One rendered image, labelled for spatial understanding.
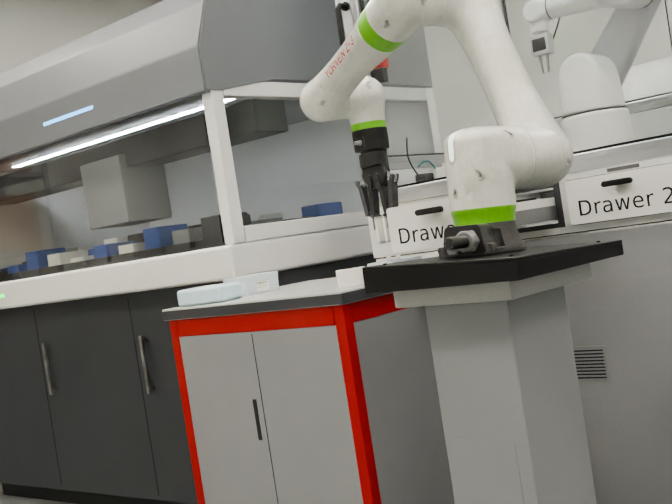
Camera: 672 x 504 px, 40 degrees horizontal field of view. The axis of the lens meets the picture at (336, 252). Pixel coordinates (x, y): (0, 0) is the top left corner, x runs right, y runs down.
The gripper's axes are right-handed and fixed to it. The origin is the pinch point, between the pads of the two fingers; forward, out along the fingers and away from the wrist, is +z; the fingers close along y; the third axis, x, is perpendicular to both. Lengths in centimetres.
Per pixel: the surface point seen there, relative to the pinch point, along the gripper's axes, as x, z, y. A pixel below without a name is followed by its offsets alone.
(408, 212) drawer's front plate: -11.8, -3.1, 17.8
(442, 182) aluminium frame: 21.3, -10.3, 5.3
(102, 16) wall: 197, -177, -383
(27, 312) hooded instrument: -3, 11, -182
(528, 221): 7.7, 3.3, 37.9
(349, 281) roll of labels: -26.9, 10.7, 9.4
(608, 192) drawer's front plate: 21, -1, 52
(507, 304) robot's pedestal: -41, 17, 60
